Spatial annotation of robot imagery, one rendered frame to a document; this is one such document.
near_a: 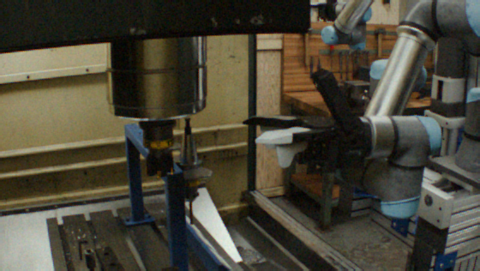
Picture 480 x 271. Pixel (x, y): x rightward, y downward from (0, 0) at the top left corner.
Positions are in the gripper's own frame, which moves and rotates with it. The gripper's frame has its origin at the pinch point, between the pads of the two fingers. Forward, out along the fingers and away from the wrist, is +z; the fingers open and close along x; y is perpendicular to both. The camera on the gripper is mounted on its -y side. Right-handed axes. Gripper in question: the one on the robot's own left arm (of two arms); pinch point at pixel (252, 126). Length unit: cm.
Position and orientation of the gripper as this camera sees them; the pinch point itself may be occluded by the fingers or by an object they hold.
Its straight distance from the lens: 79.4
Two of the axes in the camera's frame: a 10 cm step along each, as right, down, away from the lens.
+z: -9.8, 0.2, -1.7
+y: -0.3, 9.6, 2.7
